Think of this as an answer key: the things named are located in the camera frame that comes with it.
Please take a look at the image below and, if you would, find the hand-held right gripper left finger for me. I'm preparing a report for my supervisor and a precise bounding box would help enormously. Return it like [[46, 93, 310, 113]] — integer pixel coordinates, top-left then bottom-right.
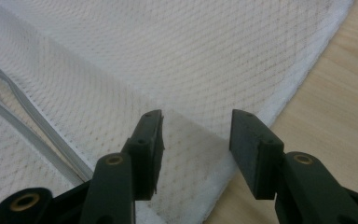
[[79, 109, 166, 224]]

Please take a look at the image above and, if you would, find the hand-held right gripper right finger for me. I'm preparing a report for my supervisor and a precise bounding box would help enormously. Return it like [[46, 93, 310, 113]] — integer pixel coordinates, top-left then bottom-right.
[[228, 109, 358, 224]]

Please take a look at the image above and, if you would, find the white mesh laundry bag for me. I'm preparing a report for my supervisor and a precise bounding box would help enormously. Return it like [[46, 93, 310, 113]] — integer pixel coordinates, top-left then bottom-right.
[[0, 0, 355, 224]]

